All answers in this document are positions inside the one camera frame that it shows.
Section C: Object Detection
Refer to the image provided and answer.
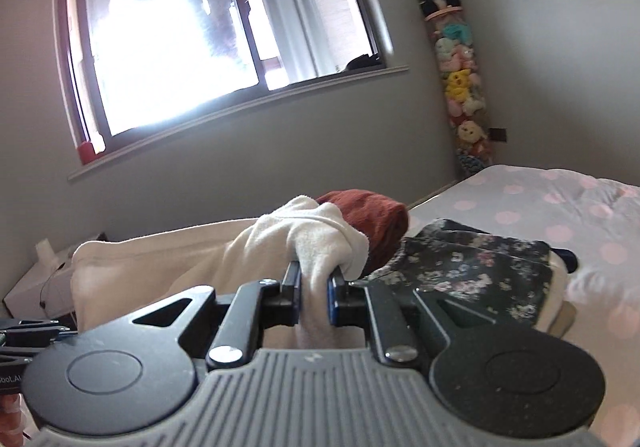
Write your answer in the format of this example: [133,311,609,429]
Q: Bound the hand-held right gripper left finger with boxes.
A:
[82,259,304,370]

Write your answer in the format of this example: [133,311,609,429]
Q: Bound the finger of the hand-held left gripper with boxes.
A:
[0,319,71,332]
[5,331,78,353]

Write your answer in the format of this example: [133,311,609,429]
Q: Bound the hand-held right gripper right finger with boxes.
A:
[326,266,561,369]

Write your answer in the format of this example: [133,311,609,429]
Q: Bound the person's left hand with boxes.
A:
[0,394,25,445]

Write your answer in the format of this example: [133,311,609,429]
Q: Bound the white bedside cabinet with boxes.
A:
[2,247,81,323]

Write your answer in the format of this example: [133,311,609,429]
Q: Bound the red-brown cloth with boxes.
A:
[315,188,411,273]

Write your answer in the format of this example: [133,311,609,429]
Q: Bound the dark floral garment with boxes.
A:
[367,218,553,328]

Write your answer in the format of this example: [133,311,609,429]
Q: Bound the cream folded garment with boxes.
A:
[532,252,571,328]

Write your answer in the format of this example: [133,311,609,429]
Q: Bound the bed with polka dot sheet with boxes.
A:
[407,163,640,447]

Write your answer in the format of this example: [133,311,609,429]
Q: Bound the navy garment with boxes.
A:
[547,247,581,275]

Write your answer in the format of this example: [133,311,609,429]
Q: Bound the column of plush toys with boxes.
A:
[422,7,496,175]

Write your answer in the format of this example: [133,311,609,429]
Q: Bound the dark framed window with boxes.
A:
[54,0,412,184]

